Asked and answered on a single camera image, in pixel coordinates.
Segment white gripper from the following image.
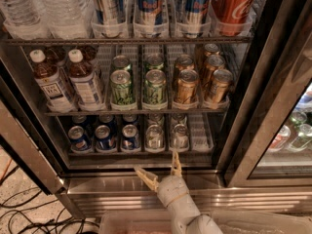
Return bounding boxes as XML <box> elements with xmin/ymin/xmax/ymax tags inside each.
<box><xmin>135</xmin><ymin>151</ymin><xmax>190</xmax><ymax>208</ymax></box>

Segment silver 7up can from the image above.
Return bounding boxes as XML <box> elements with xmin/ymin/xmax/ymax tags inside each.
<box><xmin>170</xmin><ymin>124</ymin><xmax>189</xmax><ymax>149</ymax></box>
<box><xmin>145</xmin><ymin>125</ymin><xmax>164</xmax><ymax>152</ymax></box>
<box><xmin>147</xmin><ymin>113</ymin><xmax>165</xmax><ymax>127</ymax></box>
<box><xmin>171</xmin><ymin>113</ymin><xmax>187</xmax><ymax>126</ymax></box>

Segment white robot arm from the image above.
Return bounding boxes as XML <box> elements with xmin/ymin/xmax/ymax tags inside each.
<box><xmin>135</xmin><ymin>152</ymin><xmax>223</xmax><ymax>234</ymax></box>

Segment silver 7up can right front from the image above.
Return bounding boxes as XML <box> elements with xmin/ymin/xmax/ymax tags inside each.
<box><xmin>170</xmin><ymin>124</ymin><xmax>189</xmax><ymax>149</ymax></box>

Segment blue pepsi can front right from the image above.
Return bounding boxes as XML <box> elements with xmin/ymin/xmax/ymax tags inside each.
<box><xmin>122</xmin><ymin>124</ymin><xmax>140</xmax><ymax>150</ymax></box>

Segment blue pepsi can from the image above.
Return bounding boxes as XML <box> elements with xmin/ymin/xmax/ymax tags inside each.
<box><xmin>99</xmin><ymin>115</ymin><xmax>116</xmax><ymax>129</ymax></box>
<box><xmin>72</xmin><ymin>115</ymin><xmax>93</xmax><ymax>131</ymax></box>
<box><xmin>95</xmin><ymin>125</ymin><xmax>116</xmax><ymax>152</ymax></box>
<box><xmin>122</xmin><ymin>114</ymin><xmax>139</xmax><ymax>126</ymax></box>
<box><xmin>122</xmin><ymin>124</ymin><xmax>140</xmax><ymax>150</ymax></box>
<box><xmin>68</xmin><ymin>126</ymin><xmax>92</xmax><ymax>153</ymax></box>

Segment silver 7up can rear left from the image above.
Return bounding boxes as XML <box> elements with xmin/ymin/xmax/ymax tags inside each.
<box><xmin>147</xmin><ymin>113</ymin><xmax>165</xmax><ymax>127</ymax></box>

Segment silver 7up can rear right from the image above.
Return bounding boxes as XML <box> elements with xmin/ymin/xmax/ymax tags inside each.
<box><xmin>171</xmin><ymin>113</ymin><xmax>187</xmax><ymax>126</ymax></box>

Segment blue pepsi can rear right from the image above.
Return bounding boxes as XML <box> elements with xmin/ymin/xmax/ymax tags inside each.
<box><xmin>122</xmin><ymin>114</ymin><xmax>139</xmax><ymax>126</ymax></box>

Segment blue pepsi can front middle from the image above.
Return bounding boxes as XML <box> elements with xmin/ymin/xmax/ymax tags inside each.
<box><xmin>95</xmin><ymin>125</ymin><xmax>116</xmax><ymax>152</ymax></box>

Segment blue pepsi can rear middle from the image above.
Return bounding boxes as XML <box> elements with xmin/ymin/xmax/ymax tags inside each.
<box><xmin>99</xmin><ymin>115</ymin><xmax>116</xmax><ymax>129</ymax></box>

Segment gold can front left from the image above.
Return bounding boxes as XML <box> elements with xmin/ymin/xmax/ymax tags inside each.
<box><xmin>174</xmin><ymin>69</ymin><xmax>199</xmax><ymax>104</ymax></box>

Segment gold can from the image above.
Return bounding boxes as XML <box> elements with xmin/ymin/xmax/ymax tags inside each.
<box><xmin>200</xmin><ymin>55</ymin><xmax>225</xmax><ymax>86</ymax></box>
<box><xmin>195</xmin><ymin>43</ymin><xmax>220</xmax><ymax>62</ymax></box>
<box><xmin>174</xmin><ymin>69</ymin><xmax>199</xmax><ymax>104</ymax></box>
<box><xmin>174</xmin><ymin>54</ymin><xmax>195</xmax><ymax>78</ymax></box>
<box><xmin>205</xmin><ymin>69</ymin><xmax>233</xmax><ymax>103</ymax></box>

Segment blue pepsi can front left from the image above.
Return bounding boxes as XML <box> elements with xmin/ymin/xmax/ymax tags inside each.
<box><xmin>68</xmin><ymin>126</ymin><xmax>92</xmax><ymax>153</ymax></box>

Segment green can front right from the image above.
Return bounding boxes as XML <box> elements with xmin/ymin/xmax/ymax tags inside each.
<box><xmin>144</xmin><ymin>69</ymin><xmax>166</xmax><ymax>105</ymax></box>

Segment green can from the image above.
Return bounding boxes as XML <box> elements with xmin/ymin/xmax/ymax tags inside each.
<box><xmin>111</xmin><ymin>55</ymin><xmax>133</xmax><ymax>73</ymax></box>
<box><xmin>145</xmin><ymin>54</ymin><xmax>164</xmax><ymax>71</ymax></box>
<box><xmin>110</xmin><ymin>70</ymin><xmax>134</xmax><ymax>105</ymax></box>
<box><xmin>144</xmin><ymin>69</ymin><xmax>166</xmax><ymax>105</ymax></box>

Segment green can front left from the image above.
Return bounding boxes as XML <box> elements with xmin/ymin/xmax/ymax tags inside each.
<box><xmin>110</xmin><ymin>70</ymin><xmax>134</xmax><ymax>105</ymax></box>

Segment blue pepsi can rear left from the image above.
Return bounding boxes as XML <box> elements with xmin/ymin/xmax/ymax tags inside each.
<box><xmin>72</xmin><ymin>115</ymin><xmax>93</xmax><ymax>131</ymax></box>

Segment glass fridge door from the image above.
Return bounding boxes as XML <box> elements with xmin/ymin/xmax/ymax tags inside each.
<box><xmin>214</xmin><ymin>0</ymin><xmax>312</xmax><ymax>187</ymax></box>

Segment gold can front right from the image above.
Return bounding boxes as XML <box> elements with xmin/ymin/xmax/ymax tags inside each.
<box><xmin>205</xmin><ymin>69</ymin><xmax>233</xmax><ymax>103</ymax></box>

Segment green can rear right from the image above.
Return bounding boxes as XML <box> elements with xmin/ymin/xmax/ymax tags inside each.
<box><xmin>145</xmin><ymin>54</ymin><xmax>164</xmax><ymax>71</ymax></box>

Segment gold can rear left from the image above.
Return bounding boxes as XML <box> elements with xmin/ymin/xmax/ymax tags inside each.
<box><xmin>174</xmin><ymin>54</ymin><xmax>195</xmax><ymax>78</ymax></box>

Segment green can rear left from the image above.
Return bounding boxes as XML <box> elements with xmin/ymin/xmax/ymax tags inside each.
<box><xmin>111</xmin><ymin>55</ymin><xmax>133</xmax><ymax>73</ymax></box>

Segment gold can middle right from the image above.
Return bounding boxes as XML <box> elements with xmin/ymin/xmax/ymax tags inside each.
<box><xmin>200</xmin><ymin>55</ymin><xmax>225</xmax><ymax>86</ymax></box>

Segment gold can rear right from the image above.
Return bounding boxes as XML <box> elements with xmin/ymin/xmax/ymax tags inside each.
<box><xmin>195</xmin><ymin>43</ymin><xmax>220</xmax><ymax>62</ymax></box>

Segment red bull can middle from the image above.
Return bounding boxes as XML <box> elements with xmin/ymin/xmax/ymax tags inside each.
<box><xmin>136</xmin><ymin>0</ymin><xmax>163</xmax><ymax>38</ymax></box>

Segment red bull can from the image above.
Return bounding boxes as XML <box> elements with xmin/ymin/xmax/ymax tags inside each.
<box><xmin>136</xmin><ymin>0</ymin><xmax>163</xmax><ymax>38</ymax></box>
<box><xmin>175</xmin><ymin>0</ymin><xmax>210</xmax><ymax>39</ymax></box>

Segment red bull can right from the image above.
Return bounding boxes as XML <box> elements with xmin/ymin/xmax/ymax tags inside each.
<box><xmin>175</xmin><ymin>0</ymin><xmax>210</xmax><ymax>39</ymax></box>

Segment silver tall can left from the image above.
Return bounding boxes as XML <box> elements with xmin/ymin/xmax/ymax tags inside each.
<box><xmin>94</xmin><ymin>0</ymin><xmax>125</xmax><ymax>38</ymax></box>

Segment red coca-cola can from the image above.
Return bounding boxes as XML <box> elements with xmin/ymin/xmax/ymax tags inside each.
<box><xmin>212</xmin><ymin>0</ymin><xmax>253</xmax><ymax>36</ymax></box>

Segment clear plastic bin left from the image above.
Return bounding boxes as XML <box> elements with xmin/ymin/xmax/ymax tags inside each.
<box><xmin>98</xmin><ymin>208</ymin><xmax>205</xmax><ymax>234</ymax></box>

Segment clear plastic bin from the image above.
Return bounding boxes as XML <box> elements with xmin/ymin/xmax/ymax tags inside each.
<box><xmin>98</xmin><ymin>208</ymin><xmax>205</xmax><ymax>234</ymax></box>
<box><xmin>210</xmin><ymin>210</ymin><xmax>312</xmax><ymax>234</ymax></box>

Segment clear plastic bin right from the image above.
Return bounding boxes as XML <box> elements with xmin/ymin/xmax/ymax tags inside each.
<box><xmin>210</xmin><ymin>210</ymin><xmax>312</xmax><ymax>234</ymax></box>

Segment tea bottle front right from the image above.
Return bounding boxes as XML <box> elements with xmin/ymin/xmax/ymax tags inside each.
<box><xmin>68</xmin><ymin>49</ymin><xmax>103</xmax><ymax>110</ymax></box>

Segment tea bottle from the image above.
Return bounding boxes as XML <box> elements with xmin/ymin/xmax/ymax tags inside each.
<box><xmin>68</xmin><ymin>49</ymin><xmax>103</xmax><ymax>110</ymax></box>
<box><xmin>78</xmin><ymin>46</ymin><xmax>98</xmax><ymax>66</ymax></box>
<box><xmin>29</xmin><ymin>47</ymin><xmax>76</xmax><ymax>113</ymax></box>

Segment tea bottle rear right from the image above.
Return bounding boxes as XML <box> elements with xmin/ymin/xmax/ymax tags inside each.
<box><xmin>78</xmin><ymin>46</ymin><xmax>98</xmax><ymax>66</ymax></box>

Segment tea bottle front left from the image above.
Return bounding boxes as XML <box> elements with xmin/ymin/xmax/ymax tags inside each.
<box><xmin>29</xmin><ymin>47</ymin><xmax>76</xmax><ymax>113</ymax></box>

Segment water bottle right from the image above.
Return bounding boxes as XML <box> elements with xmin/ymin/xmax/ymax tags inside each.
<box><xmin>42</xmin><ymin>0</ymin><xmax>88</xmax><ymax>40</ymax></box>

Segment water bottle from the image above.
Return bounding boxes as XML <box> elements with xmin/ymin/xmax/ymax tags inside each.
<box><xmin>42</xmin><ymin>0</ymin><xmax>88</xmax><ymax>40</ymax></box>
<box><xmin>0</xmin><ymin>0</ymin><xmax>50</xmax><ymax>40</ymax></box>

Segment water bottle left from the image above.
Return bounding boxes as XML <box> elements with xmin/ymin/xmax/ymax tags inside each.
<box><xmin>0</xmin><ymin>0</ymin><xmax>50</xmax><ymax>40</ymax></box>

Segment black floor cables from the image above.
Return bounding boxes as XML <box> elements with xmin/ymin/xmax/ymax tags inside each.
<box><xmin>0</xmin><ymin>165</ymin><xmax>100</xmax><ymax>234</ymax></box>

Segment stainless steel fridge frame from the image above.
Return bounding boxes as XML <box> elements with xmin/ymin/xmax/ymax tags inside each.
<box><xmin>1</xmin><ymin>0</ymin><xmax>312</xmax><ymax>218</ymax></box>

